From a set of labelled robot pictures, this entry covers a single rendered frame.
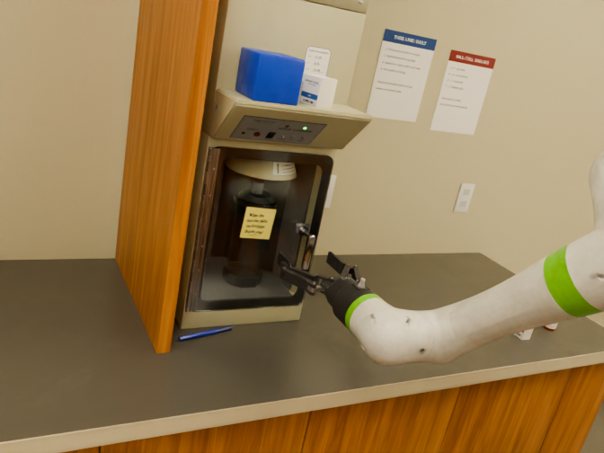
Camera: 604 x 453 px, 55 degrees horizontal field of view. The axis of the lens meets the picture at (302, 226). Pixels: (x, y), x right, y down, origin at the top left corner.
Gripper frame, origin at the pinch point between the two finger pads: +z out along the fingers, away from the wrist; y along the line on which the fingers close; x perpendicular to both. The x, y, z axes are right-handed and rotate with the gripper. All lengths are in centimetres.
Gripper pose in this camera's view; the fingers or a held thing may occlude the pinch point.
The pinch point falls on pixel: (306, 259)
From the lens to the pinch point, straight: 139.7
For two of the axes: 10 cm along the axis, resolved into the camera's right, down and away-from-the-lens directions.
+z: -4.5, -3.8, 8.1
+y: -8.7, -0.1, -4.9
